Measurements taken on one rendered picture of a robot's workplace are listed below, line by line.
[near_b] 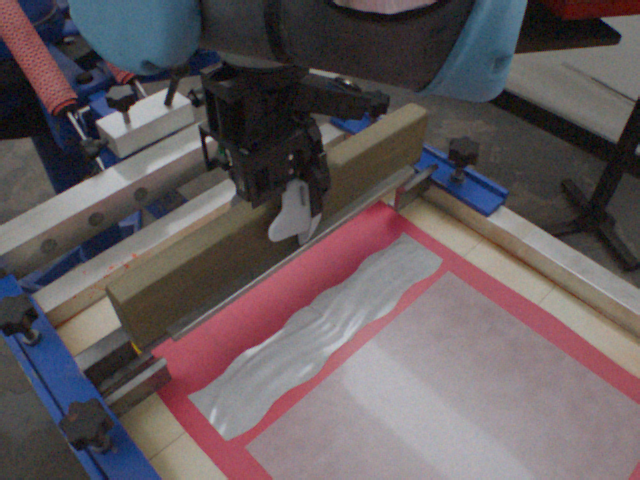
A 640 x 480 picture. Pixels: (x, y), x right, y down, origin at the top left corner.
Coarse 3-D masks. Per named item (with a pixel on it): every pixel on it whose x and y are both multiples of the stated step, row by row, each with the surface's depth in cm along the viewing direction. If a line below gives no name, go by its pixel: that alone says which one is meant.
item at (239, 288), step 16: (400, 176) 64; (368, 192) 62; (384, 192) 62; (352, 208) 60; (320, 224) 58; (336, 224) 58; (320, 240) 58; (272, 256) 55; (288, 256) 55; (256, 272) 54; (272, 272) 54; (240, 288) 52; (208, 304) 51; (224, 304) 51; (192, 320) 50; (176, 336) 49
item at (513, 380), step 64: (320, 256) 71; (448, 256) 71; (384, 320) 64; (448, 320) 64; (512, 320) 64; (448, 384) 58; (512, 384) 58; (576, 384) 58; (512, 448) 53; (576, 448) 53
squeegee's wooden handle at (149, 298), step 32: (384, 128) 59; (416, 128) 62; (352, 160) 56; (384, 160) 61; (416, 160) 67; (352, 192) 60; (224, 224) 49; (256, 224) 50; (160, 256) 46; (192, 256) 47; (224, 256) 49; (256, 256) 53; (128, 288) 44; (160, 288) 45; (192, 288) 49; (224, 288) 52; (128, 320) 45; (160, 320) 48
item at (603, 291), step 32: (320, 128) 85; (224, 192) 75; (160, 224) 71; (192, 224) 71; (480, 224) 73; (512, 224) 71; (96, 256) 67; (128, 256) 67; (544, 256) 67; (576, 256) 67; (64, 288) 63; (96, 288) 65; (576, 288) 66; (608, 288) 63; (64, 320) 63
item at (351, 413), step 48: (288, 288) 68; (192, 336) 63; (240, 336) 63; (192, 384) 59; (336, 384) 59; (384, 384) 59; (192, 432) 55; (288, 432) 55; (336, 432) 55; (384, 432) 55; (432, 432) 55
